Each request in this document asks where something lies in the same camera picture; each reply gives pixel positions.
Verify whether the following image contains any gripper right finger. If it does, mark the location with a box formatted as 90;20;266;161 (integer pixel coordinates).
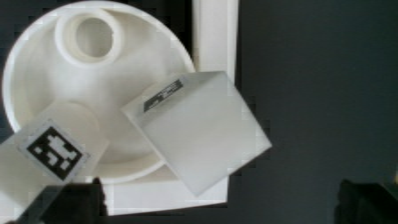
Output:
335;180;398;224

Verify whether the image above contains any white stool leg with tag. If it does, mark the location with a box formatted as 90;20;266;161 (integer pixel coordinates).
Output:
122;71;271;194

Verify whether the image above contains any white U-shaped fence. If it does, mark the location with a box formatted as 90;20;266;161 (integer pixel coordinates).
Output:
104;0;239;215

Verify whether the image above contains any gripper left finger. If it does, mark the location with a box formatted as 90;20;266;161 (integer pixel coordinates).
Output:
14;179;106;224

